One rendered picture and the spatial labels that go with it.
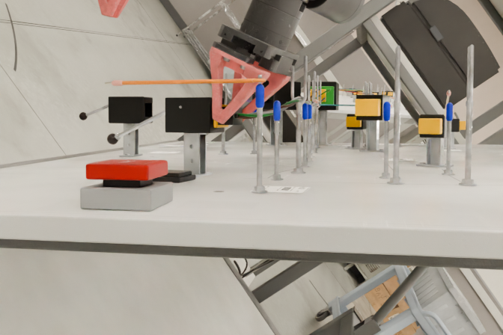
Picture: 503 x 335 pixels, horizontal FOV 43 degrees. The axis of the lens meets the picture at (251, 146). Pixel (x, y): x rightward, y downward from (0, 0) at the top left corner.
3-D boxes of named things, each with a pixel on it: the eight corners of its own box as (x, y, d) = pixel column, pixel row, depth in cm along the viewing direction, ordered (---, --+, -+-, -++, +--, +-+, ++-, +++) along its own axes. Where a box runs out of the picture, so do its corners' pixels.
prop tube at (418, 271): (361, 328, 142) (451, 223, 138) (361, 324, 145) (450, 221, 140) (372, 337, 142) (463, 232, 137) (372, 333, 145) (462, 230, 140)
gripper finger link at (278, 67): (266, 133, 76) (299, 60, 74) (245, 134, 70) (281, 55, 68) (218, 108, 78) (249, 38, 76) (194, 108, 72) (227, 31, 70)
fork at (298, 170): (288, 173, 77) (289, 54, 76) (292, 172, 78) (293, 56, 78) (304, 173, 76) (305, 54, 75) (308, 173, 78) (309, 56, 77)
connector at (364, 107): (380, 116, 118) (380, 99, 118) (378, 116, 116) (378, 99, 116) (357, 115, 120) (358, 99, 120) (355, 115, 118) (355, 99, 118)
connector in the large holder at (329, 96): (334, 105, 142) (334, 86, 142) (332, 105, 140) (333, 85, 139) (308, 105, 144) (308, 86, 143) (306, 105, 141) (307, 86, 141)
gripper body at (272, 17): (293, 70, 75) (320, 11, 73) (266, 63, 65) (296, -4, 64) (247, 48, 77) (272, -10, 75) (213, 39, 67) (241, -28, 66)
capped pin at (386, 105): (389, 179, 71) (390, 101, 70) (376, 178, 72) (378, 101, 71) (394, 178, 72) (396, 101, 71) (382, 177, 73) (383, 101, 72)
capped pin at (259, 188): (251, 191, 59) (251, 75, 58) (266, 191, 59) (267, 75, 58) (251, 193, 57) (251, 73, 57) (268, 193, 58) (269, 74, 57)
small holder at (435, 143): (461, 163, 93) (462, 114, 93) (447, 167, 86) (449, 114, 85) (429, 161, 96) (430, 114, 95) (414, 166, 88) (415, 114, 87)
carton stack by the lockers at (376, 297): (360, 290, 810) (416, 255, 796) (359, 281, 842) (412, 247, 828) (399, 344, 814) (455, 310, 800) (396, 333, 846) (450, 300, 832)
